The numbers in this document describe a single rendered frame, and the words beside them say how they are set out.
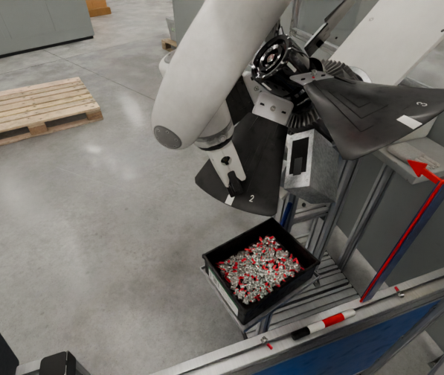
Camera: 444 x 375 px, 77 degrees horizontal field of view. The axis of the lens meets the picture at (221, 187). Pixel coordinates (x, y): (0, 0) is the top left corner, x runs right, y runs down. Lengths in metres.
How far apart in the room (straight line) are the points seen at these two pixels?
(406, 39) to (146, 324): 1.51
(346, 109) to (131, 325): 1.38
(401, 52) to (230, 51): 0.62
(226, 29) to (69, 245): 1.80
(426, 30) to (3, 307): 2.07
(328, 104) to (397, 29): 0.45
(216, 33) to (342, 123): 0.27
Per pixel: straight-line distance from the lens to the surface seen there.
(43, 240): 2.13
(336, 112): 0.55
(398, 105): 0.58
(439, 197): 0.49
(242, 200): 0.67
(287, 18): 2.76
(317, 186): 0.70
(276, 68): 0.68
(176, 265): 1.72
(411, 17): 0.99
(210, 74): 0.37
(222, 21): 0.38
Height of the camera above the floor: 1.43
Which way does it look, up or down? 41 degrees down
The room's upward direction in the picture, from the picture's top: straight up
